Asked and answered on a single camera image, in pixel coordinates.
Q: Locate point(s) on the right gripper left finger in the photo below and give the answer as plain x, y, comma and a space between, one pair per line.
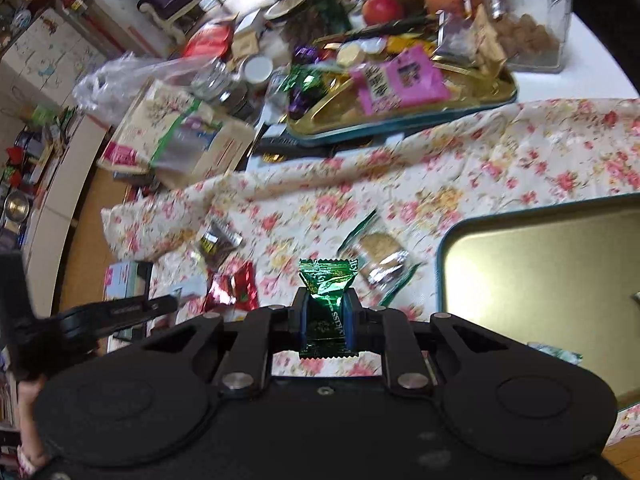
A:
248, 347

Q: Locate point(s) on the small glass spice jar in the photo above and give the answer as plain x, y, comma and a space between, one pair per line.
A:
215, 85

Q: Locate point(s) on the kraft paper zip bag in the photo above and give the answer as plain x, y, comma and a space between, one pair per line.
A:
176, 137

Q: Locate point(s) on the empty gold tin tray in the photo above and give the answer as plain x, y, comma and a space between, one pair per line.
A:
566, 276

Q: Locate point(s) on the floral tablecloth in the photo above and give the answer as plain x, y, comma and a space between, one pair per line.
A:
516, 157

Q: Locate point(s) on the brown jujube snack packet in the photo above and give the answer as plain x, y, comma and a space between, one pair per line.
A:
217, 243

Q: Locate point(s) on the clear biscuit packet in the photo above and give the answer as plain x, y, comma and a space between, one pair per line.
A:
383, 261

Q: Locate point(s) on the purple foil candy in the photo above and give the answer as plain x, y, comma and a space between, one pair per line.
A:
306, 55

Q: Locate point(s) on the grey white wrapper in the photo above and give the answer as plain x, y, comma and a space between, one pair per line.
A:
193, 288

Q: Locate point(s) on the green can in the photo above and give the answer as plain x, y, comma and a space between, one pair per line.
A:
333, 15

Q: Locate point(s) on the clear plastic bag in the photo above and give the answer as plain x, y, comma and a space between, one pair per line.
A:
107, 93

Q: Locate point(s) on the dark glass jar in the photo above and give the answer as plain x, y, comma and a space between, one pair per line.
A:
297, 22

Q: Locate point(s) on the silver foil packet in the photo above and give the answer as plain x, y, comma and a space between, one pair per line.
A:
455, 37

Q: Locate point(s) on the green white Subiaoge snack packet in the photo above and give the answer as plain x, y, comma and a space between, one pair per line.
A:
564, 355

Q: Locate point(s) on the white jar lid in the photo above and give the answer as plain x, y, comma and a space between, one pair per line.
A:
257, 70

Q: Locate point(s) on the black remote control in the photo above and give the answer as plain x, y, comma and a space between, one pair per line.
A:
284, 146

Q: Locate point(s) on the gold tray with snacks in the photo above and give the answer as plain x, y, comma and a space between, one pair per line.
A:
322, 105

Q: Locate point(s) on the green foil candy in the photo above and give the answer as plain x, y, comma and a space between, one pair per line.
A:
327, 330

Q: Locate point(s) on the beige cracker packet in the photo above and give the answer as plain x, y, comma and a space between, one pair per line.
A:
489, 54

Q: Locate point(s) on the glass cookie jar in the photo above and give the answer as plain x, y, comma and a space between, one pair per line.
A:
532, 33

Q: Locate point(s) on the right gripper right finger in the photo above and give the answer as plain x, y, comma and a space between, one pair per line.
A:
388, 333

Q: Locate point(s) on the pink snack packet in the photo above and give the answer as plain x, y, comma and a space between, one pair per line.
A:
409, 79

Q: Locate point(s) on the red foil snack packet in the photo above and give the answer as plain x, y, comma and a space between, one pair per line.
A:
237, 289

